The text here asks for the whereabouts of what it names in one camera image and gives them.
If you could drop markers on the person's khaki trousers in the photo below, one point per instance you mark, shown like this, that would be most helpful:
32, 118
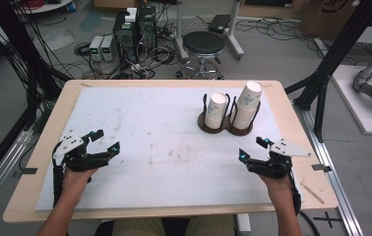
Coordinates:
207, 227

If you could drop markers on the white floor platform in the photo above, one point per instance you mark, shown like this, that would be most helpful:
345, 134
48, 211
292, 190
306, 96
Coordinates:
359, 118

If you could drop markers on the white foam mat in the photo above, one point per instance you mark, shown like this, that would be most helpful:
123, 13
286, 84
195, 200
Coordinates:
157, 170

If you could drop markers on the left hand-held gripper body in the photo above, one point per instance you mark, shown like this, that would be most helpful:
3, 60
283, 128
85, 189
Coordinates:
71, 143

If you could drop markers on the tall stack of nested cups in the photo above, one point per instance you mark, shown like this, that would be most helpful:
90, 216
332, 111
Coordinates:
244, 114

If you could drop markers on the black round stool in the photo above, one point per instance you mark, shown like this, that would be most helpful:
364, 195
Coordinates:
203, 44

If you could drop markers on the person's left hand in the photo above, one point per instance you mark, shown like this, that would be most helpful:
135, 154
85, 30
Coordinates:
77, 179

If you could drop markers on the cardboard box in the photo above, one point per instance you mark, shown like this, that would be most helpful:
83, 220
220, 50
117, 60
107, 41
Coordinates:
330, 18

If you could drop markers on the black computer tower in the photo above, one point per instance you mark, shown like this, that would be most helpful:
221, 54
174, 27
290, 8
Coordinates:
125, 36
147, 29

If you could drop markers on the aluminium floor rail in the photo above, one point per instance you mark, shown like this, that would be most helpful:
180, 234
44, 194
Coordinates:
0, 177
333, 183

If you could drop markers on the black double cup holder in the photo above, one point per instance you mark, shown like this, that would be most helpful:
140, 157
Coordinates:
201, 125

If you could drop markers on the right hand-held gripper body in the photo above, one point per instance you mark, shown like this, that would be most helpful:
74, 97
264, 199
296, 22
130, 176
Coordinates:
287, 149

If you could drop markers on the grey bench power supply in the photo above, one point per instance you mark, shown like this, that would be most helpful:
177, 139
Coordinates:
95, 48
108, 48

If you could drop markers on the person's right hand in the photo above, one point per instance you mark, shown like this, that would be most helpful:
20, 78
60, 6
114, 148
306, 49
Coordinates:
277, 184

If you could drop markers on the flat black device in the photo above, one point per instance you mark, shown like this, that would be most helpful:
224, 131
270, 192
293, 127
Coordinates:
219, 23

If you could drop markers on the black tape strip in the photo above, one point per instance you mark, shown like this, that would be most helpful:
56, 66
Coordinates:
322, 167
29, 170

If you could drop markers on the small white box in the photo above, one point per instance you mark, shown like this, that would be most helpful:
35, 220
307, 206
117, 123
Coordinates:
131, 14

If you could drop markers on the black metal frame post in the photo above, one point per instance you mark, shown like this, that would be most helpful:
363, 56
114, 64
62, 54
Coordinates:
335, 55
13, 49

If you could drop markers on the white table leg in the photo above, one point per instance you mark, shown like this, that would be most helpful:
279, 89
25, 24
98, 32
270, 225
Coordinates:
243, 224

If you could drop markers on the short stack of nested cups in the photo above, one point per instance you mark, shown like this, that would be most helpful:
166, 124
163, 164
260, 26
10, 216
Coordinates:
215, 113

